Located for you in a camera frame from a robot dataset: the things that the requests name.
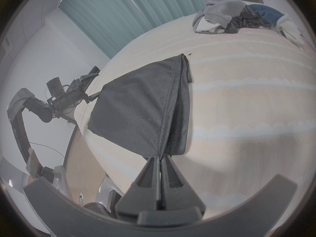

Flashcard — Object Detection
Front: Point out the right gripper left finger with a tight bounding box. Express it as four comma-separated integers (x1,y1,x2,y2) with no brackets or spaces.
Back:
115,155,160,220

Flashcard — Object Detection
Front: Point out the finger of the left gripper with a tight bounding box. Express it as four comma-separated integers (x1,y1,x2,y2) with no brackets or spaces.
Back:
86,90,102,104
80,67,101,81

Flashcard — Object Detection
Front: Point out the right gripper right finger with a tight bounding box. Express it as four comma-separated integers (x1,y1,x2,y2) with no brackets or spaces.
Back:
160,155,206,219

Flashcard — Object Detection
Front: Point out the black T-shirt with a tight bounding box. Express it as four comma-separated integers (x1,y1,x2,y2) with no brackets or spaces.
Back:
87,53,193,157

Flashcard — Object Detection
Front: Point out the bed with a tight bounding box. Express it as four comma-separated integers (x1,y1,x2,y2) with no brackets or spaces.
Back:
74,0,316,222

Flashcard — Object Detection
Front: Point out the pile of clothes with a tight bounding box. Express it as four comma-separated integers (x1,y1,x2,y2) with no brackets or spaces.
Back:
193,0,304,50

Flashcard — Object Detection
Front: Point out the blue-green curtain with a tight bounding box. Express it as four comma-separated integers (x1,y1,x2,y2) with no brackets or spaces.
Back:
58,0,153,59
118,0,250,31

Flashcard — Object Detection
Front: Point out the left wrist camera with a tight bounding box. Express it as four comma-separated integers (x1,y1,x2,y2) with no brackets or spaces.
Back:
46,77,65,97

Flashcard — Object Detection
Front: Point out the black cable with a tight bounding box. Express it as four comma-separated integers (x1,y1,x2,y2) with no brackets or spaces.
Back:
29,142,66,160

